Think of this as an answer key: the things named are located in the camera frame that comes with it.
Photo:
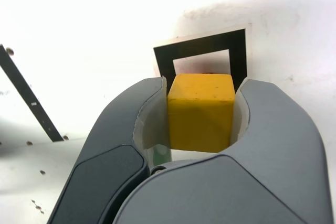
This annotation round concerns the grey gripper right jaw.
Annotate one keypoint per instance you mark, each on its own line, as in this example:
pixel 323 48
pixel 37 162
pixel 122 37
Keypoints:
pixel 262 169

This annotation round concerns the yellow cube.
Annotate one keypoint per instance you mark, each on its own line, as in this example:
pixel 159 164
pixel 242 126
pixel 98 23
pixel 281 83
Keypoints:
pixel 202 108

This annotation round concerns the black tape strip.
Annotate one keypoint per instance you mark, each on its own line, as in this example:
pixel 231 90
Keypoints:
pixel 26 95

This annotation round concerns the black tape square outline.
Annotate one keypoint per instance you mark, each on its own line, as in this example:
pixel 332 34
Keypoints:
pixel 236 51

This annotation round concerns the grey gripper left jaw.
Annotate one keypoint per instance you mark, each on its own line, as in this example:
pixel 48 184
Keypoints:
pixel 105 169

